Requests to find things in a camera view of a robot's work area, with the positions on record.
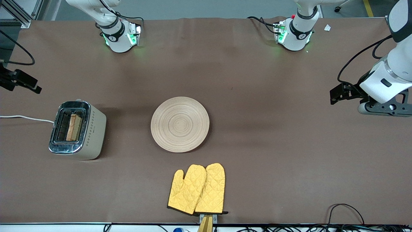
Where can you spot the small blue object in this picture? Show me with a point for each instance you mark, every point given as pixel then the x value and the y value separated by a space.
pixel 178 230

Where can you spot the yellow wooden stand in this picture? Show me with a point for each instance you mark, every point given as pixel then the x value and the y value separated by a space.
pixel 205 225

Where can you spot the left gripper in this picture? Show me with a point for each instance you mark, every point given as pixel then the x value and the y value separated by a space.
pixel 355 90

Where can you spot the aluminium frame profile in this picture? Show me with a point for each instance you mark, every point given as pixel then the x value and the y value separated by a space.
pixel 22 17
pixel 387 20

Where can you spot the grey metal bracket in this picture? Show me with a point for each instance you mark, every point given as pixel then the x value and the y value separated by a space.
pixel 214 218

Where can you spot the office chair caster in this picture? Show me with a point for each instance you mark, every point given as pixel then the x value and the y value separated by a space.
pixel 337 9

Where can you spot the yellow quilted oven mitt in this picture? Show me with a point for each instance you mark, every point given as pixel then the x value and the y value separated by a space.
pixel 212 190
pixel 186 190

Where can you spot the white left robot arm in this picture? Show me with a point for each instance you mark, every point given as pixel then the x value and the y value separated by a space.
pixel 297 38

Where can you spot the brown table cover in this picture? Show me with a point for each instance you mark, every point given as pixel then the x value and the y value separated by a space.
pixel 225 64

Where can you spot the brown toast slice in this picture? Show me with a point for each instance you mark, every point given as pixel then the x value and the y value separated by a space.
pixel 74 127

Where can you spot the small white paper scrap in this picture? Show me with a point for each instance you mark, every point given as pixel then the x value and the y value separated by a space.
pixel 327 28

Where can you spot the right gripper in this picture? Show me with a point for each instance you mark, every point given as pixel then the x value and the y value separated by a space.
pixel 6 79

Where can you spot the cream and chrome toaster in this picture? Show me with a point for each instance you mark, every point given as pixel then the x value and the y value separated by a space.
pixel 93 135

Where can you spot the round wooden plate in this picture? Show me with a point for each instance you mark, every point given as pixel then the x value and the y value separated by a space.
pixel 180 124

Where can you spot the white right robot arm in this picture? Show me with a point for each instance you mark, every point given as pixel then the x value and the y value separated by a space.
pixel 119 42

